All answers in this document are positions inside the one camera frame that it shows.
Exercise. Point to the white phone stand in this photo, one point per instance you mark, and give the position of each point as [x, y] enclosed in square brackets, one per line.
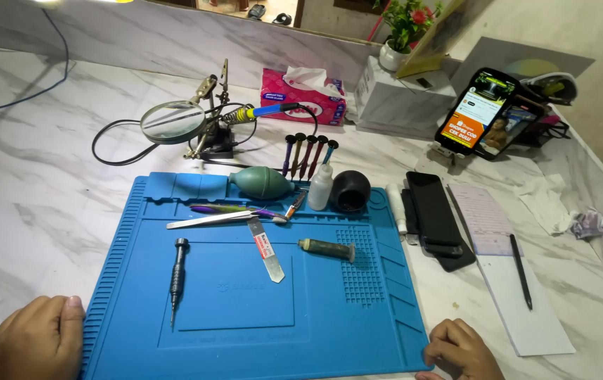
[438, 158]

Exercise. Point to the green rubber air blower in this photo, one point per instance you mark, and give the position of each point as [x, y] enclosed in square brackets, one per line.
[262, 183]

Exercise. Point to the olive precision screwdriver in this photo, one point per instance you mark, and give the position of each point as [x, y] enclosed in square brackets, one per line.
[296, 155]

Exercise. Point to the blue and yellow soldering iron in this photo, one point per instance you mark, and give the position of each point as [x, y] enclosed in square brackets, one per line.
[264, 111]

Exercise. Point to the yellow framed board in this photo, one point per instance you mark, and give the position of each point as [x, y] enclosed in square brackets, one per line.
[436, 37]

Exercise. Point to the person's left hand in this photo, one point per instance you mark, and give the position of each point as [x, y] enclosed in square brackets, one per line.
[27, 343]

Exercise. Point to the pink tissue box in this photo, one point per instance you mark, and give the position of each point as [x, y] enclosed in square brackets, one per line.
[293, 103]

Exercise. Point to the black smartphone with dark screen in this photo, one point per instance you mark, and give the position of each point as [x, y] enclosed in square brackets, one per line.
[433, 211]

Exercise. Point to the silver tweezers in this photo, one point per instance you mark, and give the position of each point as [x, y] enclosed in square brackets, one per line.
[206, 220]

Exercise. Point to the black phone back cover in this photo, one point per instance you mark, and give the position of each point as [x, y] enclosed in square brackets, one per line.
[462, 258]

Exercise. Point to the black sandal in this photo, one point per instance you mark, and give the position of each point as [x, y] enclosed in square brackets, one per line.
[282, 19]
[257, 11]

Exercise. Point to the black smartphone with lit screen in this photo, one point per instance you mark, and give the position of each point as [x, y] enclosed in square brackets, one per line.
[475, 113]

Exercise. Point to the black round cup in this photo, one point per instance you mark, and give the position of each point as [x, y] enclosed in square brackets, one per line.
[350, 190]

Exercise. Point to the person's right hand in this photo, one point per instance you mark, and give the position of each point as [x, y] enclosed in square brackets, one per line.
[465, 353]

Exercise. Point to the crumpled purple paper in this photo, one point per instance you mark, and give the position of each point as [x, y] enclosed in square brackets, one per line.
[591, 224]

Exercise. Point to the iridescent purple brush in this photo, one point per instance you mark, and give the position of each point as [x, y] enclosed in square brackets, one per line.
[227, 208]

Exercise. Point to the metal spudger with red label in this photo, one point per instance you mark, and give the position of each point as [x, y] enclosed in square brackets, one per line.
[265, 250]

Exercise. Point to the red precision screwdriver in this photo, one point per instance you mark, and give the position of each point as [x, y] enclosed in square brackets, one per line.
[316, 155]
[306, 155]

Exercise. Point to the grey board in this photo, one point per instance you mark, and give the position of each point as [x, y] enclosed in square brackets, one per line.
[496, 55]

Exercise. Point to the crumpled white tissue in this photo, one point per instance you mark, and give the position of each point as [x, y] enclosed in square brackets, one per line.
[546, 203]

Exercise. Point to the helping-hand stand with magnifying glass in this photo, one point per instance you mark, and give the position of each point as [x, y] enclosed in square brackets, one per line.
[173, 122]

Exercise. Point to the white and pink notepad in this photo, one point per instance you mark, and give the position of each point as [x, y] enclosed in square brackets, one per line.
[517, 316]

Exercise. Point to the dark grey precision screwdriver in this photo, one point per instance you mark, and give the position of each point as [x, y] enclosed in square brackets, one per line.
[178, 274]

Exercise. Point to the blue precision screwdriver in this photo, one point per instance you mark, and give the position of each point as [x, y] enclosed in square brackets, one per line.
[329, 152]

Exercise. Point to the purple precision screwdriver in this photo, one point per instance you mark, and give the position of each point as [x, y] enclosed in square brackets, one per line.
[287, 155]

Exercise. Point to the white tube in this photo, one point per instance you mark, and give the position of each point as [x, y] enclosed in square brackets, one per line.
[397, 208]

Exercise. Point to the black pen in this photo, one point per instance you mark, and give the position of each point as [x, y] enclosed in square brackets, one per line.
[520, 272]

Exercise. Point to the green flux syringe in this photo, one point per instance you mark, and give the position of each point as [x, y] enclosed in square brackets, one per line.
[325, 248]

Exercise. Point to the blue silicone repair mat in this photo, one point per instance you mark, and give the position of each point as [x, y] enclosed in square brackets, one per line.
[259, 316]

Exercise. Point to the white pot with flower plant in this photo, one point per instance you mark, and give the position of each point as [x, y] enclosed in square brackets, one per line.
[399, 37]

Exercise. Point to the white cardboard box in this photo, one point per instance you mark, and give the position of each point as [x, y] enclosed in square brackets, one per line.
[401, 103]

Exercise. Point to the white plastic dropper bottle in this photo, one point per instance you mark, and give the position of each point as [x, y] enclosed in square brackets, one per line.
[321, 190]

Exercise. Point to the white and yellow device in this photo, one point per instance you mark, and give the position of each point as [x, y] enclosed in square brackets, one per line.
[557, 87]

